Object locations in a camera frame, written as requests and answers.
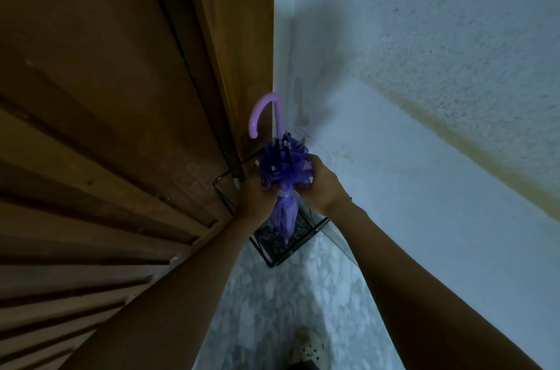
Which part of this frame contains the person's right hand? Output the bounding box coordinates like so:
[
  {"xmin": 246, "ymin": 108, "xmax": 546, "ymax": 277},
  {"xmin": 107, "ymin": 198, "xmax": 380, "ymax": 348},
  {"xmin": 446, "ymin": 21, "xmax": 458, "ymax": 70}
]
[{"xmin": 296, "ymin": 154, "xmax": 353, "ymax": 216}]

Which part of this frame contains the person's left hand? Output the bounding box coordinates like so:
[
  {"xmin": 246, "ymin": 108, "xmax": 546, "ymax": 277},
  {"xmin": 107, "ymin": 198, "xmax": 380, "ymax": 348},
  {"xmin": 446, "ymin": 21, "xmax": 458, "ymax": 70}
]
[{"xmin": 236, "ymin": 173, "xmax": 280, "ymax": 226}]

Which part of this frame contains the purple umbrella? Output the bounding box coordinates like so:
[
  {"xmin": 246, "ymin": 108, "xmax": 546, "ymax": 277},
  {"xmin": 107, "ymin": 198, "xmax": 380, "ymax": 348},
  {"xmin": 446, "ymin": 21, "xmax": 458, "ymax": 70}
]
[{"xmin": 248, "ymin": 93, "xmax": 316, "ymax": 246}]

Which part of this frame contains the person's left forearm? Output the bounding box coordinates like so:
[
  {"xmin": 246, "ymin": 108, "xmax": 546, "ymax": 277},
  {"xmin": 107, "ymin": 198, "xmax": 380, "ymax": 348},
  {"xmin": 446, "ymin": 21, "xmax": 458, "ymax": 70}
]
[{"xmin": 65, "ymin": 213, "xmax": 266, "ymax": 370}]

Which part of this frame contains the person's right forearm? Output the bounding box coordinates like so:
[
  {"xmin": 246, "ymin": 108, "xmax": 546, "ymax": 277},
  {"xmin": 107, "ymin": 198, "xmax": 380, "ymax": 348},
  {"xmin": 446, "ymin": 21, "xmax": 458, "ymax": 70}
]
[{"xmin": 323, "ymin": 199, "xmax": 542, "ymax": 370}]

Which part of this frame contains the beige clog shoe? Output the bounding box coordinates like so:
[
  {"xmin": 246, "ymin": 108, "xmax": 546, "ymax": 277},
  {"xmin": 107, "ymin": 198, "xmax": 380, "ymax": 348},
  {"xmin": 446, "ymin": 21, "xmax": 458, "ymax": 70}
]
[{"xmin": 290, "ymin": 327, "xmax": 325, "ymax": 370}]

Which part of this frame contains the brown wooden door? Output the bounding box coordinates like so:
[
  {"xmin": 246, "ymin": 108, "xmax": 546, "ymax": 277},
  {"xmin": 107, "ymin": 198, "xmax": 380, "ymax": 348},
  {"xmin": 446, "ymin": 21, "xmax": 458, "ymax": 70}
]
[{"xmin": 0, "ymin": 0, "xmax": 275, "ymax": 370}]

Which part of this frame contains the black wire umbrella stand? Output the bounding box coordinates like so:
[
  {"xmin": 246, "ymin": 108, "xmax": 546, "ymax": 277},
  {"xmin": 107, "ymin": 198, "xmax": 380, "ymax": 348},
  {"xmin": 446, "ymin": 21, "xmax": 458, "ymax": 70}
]
[{"xmin": 212, "ymin": 151, "xmax": 330, "ymax": 269}]

